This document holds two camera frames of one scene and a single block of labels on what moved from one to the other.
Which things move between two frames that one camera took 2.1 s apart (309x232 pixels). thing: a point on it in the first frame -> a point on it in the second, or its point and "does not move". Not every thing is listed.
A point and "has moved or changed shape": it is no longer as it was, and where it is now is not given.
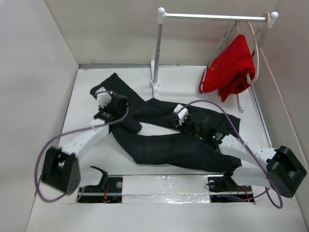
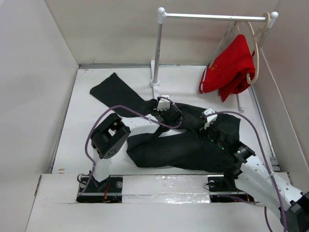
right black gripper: x=188 y=118 -> x=203 y=131
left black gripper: x=104 y=108 -> x=161 y=111
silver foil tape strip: x=165 y=189 does not move
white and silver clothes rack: x=162 y=15 does not move
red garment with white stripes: x=228 y=73 does not move
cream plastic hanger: x=256 y=41 does not move
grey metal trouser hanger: x=230 y=27 does not move
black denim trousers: x=178 y=150 has moved or changed shape
